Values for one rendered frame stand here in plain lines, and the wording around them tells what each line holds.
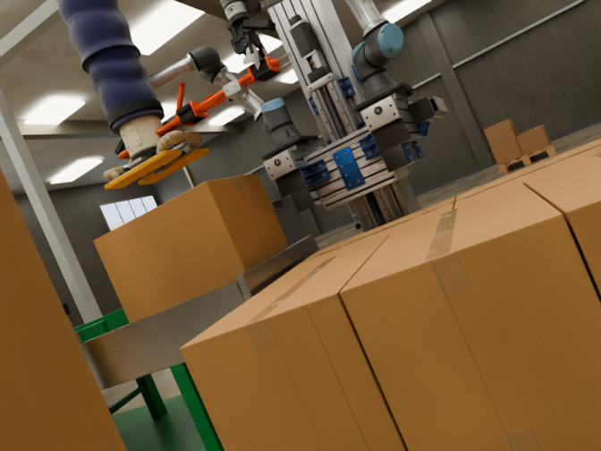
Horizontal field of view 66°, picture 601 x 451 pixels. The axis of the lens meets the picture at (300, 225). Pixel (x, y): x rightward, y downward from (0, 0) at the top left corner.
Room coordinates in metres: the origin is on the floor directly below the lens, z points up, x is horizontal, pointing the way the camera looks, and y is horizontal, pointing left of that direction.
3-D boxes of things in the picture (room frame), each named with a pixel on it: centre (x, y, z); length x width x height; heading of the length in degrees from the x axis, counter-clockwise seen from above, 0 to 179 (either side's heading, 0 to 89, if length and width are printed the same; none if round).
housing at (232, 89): (1.72, 0.02, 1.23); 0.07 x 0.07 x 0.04; 65
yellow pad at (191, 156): (2.00, 0.40, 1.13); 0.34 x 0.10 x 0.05; 65
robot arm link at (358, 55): (2.00, -0.55, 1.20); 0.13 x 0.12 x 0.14; 23
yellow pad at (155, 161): (1.82, 0.48, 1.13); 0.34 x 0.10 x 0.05; 65
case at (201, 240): (1.92, 0.43, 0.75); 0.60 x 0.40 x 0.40; 66
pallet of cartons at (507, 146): (8.14, -4.14, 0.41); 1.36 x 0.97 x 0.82; 155
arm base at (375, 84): (2.01, -0.55, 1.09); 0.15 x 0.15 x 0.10
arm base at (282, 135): (2.23, -0.11, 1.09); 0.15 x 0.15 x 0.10
